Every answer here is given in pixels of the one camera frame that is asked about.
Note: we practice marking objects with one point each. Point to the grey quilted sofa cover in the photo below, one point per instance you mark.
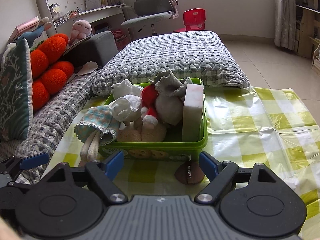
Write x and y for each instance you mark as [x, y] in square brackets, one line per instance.
[52, 121]

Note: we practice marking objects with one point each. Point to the blue plush bunny toy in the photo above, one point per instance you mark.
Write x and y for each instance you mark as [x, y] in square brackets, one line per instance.
[31, 36]

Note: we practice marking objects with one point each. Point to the red plastic kids chair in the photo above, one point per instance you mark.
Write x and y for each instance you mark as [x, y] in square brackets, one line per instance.
[193, 20]

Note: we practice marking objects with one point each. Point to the white paper scrap on sofa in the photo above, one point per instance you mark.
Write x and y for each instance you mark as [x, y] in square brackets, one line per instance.
[87, 68]

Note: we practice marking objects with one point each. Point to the white pink sponge block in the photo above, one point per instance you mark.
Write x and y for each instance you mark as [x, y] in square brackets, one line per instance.
[192, 112]

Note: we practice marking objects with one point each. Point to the rag doll in blue dress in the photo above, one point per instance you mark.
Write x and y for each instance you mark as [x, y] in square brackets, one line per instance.
[96, 128]

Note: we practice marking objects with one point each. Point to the white bookshelf desk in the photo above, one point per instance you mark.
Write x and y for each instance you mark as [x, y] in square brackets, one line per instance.
[64, 13]

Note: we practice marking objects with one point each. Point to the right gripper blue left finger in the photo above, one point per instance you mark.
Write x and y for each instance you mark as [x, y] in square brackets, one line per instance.
[101, 176]

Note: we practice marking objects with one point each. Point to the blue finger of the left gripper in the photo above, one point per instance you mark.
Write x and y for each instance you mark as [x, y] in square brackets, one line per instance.
[12, 167]

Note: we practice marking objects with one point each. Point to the pink plush octopus toy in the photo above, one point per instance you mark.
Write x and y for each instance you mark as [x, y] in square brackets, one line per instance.
[80, 30]

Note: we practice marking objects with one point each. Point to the white cloth mitten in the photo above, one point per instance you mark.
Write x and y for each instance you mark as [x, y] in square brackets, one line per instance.
[126, 108]
[126, 88]

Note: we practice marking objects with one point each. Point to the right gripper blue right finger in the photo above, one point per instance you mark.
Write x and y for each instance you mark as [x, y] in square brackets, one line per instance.
[220, 175]

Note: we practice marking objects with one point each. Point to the orange carrot plush pillow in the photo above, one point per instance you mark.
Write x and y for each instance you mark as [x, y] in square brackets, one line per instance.
[49, 73]

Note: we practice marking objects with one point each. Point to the green checked plastic tablecloth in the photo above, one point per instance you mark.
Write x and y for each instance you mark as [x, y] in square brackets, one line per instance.
[246, 126]

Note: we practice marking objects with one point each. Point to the beige curtain right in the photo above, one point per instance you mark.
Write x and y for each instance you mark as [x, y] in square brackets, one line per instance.
[285, 24]

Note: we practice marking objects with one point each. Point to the grey quilted ottoman cushion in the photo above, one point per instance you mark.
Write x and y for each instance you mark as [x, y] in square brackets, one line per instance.
[196, 54]

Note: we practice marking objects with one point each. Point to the wooden desk shelf unit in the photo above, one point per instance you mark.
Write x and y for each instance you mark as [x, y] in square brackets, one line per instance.
[307, 31]

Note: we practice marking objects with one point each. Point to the green plastic storage box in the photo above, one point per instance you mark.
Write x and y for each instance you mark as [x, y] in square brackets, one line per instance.
[171, 148]

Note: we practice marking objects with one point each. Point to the teal patterned throw pillow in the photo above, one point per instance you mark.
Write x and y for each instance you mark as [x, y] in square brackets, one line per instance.
[16, 92]

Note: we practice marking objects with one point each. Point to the red and white plush toy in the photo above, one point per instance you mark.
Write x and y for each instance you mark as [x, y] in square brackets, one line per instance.
[149, 114]

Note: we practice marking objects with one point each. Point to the grey office chair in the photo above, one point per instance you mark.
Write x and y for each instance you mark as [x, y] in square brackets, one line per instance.
[150, 12]

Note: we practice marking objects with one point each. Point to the pink box on sofa back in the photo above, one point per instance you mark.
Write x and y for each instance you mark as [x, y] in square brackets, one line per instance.
[24, 27]

